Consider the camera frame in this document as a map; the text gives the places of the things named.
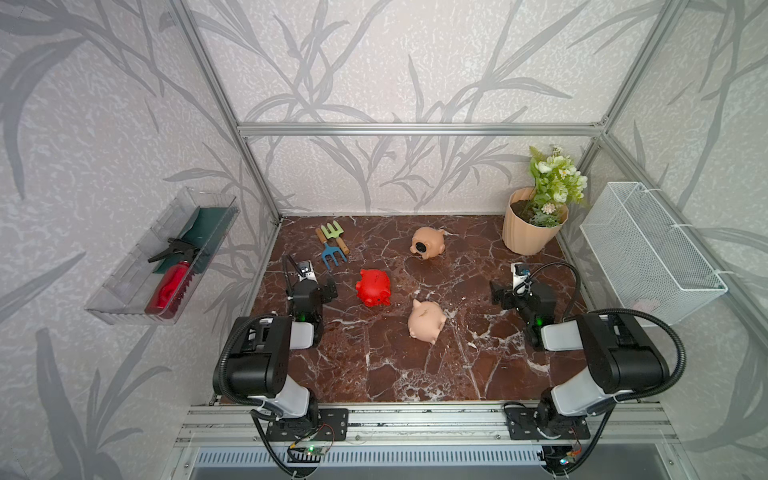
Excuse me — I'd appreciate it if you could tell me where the red piggy bank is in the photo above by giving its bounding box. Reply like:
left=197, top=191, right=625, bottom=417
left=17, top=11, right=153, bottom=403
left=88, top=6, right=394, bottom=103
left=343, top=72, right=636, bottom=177
left=355, top=269, right=391, bottom=307

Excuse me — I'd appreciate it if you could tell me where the pink piggy bank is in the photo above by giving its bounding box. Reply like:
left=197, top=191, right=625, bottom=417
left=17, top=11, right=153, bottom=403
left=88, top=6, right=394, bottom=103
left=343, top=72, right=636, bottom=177
left=407, top=299, right=447, bottom=345

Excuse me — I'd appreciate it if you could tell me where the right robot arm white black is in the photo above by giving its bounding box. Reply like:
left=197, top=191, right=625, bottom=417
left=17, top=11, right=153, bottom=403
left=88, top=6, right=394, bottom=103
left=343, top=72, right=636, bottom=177
left=490, top=281, right=686, bottom=441

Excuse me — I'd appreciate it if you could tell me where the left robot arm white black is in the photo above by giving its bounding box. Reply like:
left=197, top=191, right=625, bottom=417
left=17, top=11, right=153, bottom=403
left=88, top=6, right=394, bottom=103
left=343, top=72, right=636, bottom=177
left=212, top=278, right=349, bottom=442

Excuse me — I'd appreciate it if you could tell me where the blue toy garden fork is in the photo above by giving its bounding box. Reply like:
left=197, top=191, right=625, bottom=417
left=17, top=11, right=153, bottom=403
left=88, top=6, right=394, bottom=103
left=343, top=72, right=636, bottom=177
left=315, top=228, right=348, bottom=270

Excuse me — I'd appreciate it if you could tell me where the green toy garden rake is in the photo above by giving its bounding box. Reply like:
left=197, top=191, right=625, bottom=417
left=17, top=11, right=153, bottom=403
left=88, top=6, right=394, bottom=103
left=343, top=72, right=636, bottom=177
left=321, top=220, right=350, bottom=255

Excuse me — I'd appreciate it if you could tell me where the peach flower pot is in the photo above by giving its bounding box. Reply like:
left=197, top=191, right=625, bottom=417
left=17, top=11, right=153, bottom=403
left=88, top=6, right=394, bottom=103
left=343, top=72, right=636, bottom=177
left=502, top=187, right=569, bottom=256

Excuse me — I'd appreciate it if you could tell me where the pink object in basket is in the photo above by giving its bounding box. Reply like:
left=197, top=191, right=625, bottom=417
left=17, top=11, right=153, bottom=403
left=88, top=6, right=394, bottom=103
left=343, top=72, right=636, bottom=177
left=630, top=298, right=661, bottom=314

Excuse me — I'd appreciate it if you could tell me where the green trowel in tray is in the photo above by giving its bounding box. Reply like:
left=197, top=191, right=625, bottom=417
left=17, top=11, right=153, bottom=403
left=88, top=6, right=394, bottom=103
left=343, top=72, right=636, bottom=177
left=147, top=207, right=239, bottom=274

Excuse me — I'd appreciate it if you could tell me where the artificial green white plant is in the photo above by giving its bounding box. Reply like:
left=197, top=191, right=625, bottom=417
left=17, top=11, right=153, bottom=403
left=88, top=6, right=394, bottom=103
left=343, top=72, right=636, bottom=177
left=522, top=146, right=588, bottom=228

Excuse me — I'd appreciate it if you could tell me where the red spray bottle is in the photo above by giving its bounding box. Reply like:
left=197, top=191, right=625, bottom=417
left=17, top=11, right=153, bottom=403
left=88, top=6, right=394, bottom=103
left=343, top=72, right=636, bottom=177
left=145, top=260, right=192, bottom=319

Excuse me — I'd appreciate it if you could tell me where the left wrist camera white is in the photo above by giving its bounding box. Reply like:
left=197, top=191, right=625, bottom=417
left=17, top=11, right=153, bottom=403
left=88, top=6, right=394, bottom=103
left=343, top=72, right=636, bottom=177
left=298, top=260, right=317, bottom=283

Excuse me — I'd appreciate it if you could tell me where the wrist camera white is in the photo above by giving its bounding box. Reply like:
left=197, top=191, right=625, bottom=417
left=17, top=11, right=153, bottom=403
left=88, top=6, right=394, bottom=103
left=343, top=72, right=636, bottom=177
left=298, top=260, right=317, bottom=283
left=510, top=262, right=531, bottom=296

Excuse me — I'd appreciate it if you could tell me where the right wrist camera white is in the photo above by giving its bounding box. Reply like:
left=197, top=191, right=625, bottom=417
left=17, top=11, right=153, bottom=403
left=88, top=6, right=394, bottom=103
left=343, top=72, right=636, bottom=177
left=510, top=262, right=531, bottom=296

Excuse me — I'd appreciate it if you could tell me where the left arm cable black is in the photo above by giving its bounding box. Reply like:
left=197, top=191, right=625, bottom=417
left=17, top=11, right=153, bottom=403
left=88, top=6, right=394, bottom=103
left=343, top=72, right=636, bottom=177
left=213, top=314, right=316, bottom=419

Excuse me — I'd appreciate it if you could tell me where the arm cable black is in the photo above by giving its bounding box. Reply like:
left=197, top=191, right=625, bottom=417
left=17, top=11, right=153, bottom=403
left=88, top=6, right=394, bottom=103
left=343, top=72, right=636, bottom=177
left=529, top=261, right=687, bottom=403
left=213, top=314, right=316, bottom=419

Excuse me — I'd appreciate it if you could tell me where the white wire mesh basket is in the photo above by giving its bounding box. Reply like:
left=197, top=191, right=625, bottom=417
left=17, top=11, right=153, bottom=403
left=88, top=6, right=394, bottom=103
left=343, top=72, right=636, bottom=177
left=580, top=181, right=728, bottom=325

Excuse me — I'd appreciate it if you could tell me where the clear plastic wall tray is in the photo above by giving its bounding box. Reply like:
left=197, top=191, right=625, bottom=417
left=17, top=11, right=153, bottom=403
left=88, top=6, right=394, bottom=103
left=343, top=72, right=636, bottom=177
left=85, top=187, right=240, bottom=325

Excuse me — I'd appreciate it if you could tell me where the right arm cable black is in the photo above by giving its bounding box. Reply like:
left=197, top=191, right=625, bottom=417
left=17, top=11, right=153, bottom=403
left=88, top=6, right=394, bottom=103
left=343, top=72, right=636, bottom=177
left=529, top=261, right=687, bottom=403

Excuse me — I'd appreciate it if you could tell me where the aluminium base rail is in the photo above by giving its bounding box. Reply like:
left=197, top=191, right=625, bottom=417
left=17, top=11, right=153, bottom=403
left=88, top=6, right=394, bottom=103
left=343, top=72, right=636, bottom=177
left=162, top=401, right=696, bottom=479

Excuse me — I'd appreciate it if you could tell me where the aluminium frame crossbar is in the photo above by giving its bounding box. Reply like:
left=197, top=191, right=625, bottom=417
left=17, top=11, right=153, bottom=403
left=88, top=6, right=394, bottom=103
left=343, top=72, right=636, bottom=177
left=237, top=122, right=602, bottom=138

